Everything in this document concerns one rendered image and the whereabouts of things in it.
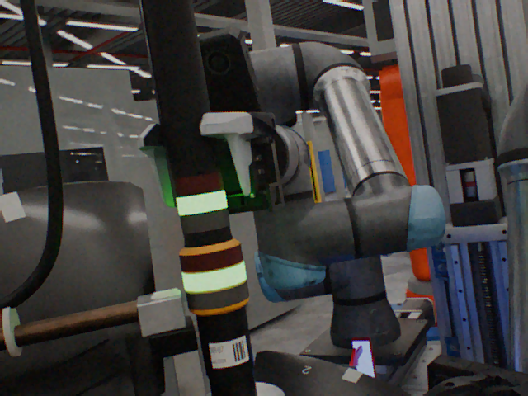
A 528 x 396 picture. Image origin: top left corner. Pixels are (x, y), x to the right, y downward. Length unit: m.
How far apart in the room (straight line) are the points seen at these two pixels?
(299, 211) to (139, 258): 0.22
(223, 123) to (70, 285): 0.18
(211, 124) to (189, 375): 0.17
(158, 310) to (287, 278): 0.28
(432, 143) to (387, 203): 0.61
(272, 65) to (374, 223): 0.39
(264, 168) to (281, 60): 0.47
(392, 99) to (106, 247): 4.04
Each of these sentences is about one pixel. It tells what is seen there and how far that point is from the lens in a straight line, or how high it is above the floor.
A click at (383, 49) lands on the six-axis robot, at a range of 4.33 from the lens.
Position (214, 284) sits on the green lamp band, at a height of 1.36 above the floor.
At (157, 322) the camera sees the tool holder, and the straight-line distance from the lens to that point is 0.37.
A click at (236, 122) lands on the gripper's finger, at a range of 0.37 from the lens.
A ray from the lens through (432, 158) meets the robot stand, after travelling 1.23.
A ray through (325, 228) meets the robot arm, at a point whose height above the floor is 1.35.
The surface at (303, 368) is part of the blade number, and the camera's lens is 0.64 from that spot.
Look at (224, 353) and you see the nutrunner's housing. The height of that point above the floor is 1.31.
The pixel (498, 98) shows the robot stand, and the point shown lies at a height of 1.50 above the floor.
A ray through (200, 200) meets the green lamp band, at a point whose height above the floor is 1.42.
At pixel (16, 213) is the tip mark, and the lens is 0.50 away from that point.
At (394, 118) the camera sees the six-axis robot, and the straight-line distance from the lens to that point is 4.43.
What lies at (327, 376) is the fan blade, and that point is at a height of 1.19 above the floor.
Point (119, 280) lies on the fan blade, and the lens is 0.44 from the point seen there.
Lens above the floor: 1.43
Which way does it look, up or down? 3 degrees down
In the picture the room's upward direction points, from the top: 9 degrees counter-clockwise
